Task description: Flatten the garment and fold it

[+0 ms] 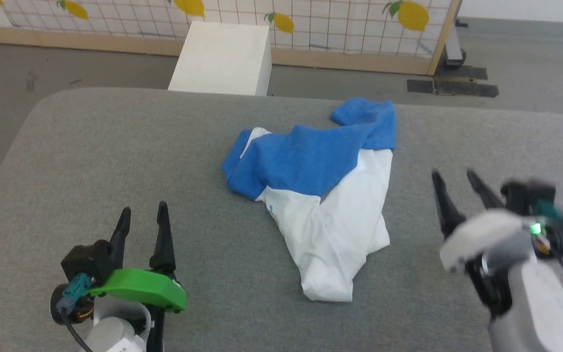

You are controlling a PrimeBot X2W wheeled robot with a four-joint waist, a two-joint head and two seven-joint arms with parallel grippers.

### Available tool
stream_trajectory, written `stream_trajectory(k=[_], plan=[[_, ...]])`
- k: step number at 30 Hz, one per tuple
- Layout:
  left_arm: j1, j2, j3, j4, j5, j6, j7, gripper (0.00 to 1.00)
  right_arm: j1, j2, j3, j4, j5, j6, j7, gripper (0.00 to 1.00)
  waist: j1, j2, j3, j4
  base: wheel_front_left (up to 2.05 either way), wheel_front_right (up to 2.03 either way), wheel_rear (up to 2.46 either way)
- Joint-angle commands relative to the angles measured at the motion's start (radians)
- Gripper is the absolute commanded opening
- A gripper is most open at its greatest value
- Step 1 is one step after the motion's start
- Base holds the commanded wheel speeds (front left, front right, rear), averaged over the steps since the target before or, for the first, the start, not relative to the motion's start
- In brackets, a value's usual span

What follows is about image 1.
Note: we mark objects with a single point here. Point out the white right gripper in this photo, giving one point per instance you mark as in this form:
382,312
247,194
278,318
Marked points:
487,237

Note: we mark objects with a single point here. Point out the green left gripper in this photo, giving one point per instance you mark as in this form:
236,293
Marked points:
140,288

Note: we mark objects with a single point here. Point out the blue and white garment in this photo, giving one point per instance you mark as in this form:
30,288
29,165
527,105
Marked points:
311,161

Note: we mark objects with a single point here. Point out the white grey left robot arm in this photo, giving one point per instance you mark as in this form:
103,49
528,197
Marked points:
110,327

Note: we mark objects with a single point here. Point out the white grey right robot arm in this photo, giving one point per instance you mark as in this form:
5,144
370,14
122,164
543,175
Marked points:
545,308

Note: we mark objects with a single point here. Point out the black floor tape patch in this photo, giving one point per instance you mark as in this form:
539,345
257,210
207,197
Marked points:
462,73
457,88

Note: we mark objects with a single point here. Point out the white paper label tag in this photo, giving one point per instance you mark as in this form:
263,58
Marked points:
121,348

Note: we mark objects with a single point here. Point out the grey screen foot with wheel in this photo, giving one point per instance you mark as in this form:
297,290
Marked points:
453,49

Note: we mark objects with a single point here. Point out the white rectangular box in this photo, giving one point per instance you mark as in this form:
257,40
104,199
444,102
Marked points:
223,58

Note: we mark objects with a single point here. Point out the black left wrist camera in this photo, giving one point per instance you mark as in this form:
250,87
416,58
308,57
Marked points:
88,261

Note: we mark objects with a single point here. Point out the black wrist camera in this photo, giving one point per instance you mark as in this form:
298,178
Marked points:
530,198
88,261

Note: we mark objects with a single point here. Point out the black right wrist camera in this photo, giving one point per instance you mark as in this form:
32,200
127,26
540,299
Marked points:
530,198

